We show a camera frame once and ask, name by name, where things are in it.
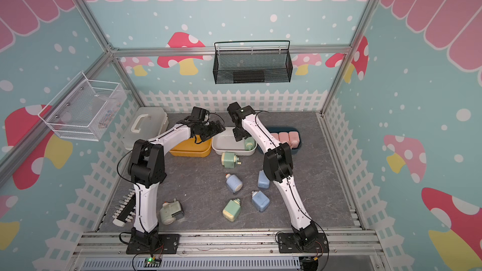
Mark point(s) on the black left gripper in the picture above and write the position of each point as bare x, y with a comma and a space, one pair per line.
214, 130

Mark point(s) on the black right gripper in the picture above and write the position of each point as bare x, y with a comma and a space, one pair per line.
237, 135

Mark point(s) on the yellow plastic storage tub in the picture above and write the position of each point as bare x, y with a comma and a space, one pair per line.
189, 148

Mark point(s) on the white plastic storage tub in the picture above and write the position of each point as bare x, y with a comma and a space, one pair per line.
225, 142

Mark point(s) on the dark teal storage tub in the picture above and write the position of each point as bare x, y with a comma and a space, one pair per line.
277, 130

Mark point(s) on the pale green round sharpener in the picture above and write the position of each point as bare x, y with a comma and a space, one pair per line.
171, 212

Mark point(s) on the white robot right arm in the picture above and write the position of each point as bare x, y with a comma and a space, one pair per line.
278, 168

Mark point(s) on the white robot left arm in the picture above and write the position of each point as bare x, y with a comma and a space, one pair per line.
146, 168

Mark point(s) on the white lidded plastic case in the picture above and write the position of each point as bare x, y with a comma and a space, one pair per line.
147, 123

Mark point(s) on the blue sharpener centre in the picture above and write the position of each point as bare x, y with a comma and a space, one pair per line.
234, 183

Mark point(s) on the blue sharpener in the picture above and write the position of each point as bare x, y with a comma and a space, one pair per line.
234, 183
260, 201
263, 182

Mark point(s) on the blue sharpener upper right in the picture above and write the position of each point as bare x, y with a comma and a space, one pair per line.
263, 182

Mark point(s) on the blue sharpener lower right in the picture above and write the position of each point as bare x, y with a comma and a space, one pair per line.
260, 201

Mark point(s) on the black drill bit rack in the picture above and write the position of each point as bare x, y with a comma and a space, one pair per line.
126, 211

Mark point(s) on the green circuit board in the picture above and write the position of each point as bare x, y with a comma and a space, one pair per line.
152, 262

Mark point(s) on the black wire mesh basket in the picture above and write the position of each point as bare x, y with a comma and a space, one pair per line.
252, 62

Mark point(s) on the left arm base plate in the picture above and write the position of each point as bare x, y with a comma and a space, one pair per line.
155, 244

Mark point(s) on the white wire wall basket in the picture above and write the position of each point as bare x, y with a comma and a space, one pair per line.
84, 108

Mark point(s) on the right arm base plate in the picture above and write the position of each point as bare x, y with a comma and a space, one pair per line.
292, 243

